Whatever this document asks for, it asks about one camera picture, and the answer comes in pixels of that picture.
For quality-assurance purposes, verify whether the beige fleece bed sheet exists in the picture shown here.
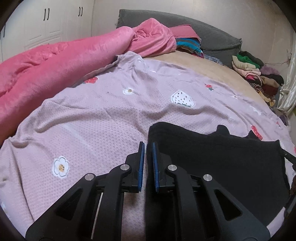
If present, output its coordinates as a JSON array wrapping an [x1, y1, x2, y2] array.
[[153, 51, 266, 105]]

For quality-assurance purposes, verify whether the pile of folded clothes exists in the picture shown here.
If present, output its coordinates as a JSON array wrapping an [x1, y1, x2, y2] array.
[[232, 51, 284, 108]]

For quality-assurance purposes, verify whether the lilac strawberry print blanket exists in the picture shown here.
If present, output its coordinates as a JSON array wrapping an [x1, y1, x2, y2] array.
[[1, 52, 295, 235]]

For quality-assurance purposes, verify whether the grey headboard cushion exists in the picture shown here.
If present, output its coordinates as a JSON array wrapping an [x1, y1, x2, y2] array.
[[116, 9, 242, 68]]

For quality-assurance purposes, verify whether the pink velvet quilt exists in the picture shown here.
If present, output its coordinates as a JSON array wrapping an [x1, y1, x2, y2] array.
[[1, 18, 176, 141]]

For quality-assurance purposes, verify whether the cream satin curtain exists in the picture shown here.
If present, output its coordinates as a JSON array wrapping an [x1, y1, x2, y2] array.
[[277, 33, 296, 115]]

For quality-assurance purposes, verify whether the white wardrobe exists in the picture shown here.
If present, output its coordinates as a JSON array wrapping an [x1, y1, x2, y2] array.
[[1, 0, 94, 61]]

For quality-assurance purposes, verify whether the striped teal folded cloth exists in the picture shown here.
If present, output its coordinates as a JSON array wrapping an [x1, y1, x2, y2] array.
[[176, 38, 204, 58]]

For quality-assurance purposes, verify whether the black printed small garment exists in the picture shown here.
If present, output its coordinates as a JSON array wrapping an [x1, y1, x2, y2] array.
[[145, 123, 290, 240]]

